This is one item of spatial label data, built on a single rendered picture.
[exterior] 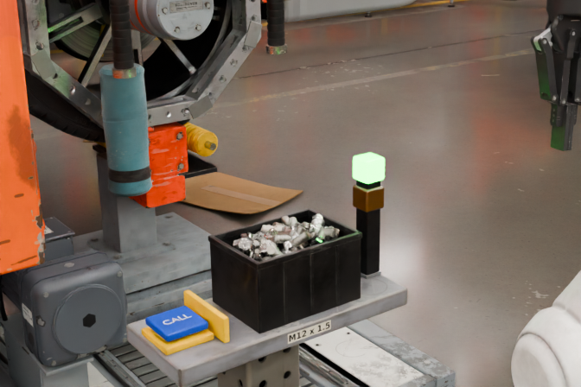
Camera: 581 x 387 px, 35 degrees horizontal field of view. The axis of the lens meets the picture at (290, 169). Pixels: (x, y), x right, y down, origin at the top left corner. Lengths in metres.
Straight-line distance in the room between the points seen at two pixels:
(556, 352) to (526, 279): 1.67
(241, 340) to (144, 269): 0.83
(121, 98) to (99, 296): 0.39
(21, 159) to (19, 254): 0.15
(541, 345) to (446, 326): 1.37
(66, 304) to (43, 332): 0.07
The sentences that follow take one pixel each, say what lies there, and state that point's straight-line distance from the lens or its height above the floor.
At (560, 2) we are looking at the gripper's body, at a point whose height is 0.93.
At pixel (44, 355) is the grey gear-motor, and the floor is 0.27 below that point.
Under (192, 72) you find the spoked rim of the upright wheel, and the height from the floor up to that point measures 0.66.
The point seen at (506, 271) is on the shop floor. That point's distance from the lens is 2.74.
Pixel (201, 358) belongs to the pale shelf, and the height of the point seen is 0.45.
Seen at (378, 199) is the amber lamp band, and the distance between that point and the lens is 1.55.
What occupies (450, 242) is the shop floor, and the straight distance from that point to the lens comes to 2.91.
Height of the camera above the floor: 1.13
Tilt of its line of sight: 18 degrees down
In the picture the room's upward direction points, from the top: 1 degrees counter-clockwise
